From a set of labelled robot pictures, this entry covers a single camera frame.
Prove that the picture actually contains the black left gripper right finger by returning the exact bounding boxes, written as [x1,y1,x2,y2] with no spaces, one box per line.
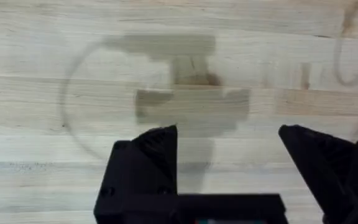
[278,124,358,224]

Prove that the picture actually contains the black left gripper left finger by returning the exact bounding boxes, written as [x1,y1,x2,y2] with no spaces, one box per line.
[93,124,179,224]

